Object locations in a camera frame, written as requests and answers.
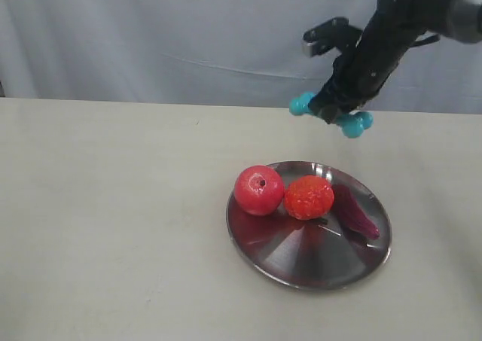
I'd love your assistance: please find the red apple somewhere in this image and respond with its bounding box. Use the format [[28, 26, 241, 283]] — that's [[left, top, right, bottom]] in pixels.
[[233, 165, 285, 216]]

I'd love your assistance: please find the orange-red toy strawberry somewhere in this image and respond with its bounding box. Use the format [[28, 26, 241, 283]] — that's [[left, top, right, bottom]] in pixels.
[[283, 175, 334, 221]]

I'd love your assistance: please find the teal toy bone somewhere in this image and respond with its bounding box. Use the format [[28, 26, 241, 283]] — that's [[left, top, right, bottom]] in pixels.
[[288, 92, 374, 139]]

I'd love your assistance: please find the round stainless steel plate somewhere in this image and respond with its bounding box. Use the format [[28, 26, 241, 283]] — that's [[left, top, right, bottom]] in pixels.
[[226, 161, 392, 291]]

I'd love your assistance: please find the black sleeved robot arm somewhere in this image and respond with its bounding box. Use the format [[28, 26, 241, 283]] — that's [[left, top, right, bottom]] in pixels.
[[353, 0, 481, 73]]

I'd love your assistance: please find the white backdrop curtain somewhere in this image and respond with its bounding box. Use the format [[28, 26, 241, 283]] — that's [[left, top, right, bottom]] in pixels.
[[0, 0, 482, 115]]

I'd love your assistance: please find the purple toy eggplant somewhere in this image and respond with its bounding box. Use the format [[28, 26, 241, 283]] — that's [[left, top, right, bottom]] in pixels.
[[331, 184, 380, 240]]

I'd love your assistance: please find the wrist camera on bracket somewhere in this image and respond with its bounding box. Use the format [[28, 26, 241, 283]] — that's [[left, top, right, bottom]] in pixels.
[[302, 17, 363, 57]]

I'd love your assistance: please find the black cloth-covered gripper body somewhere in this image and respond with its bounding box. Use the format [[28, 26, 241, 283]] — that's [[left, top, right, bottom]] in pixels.
[[322, 35, 405, 106]]

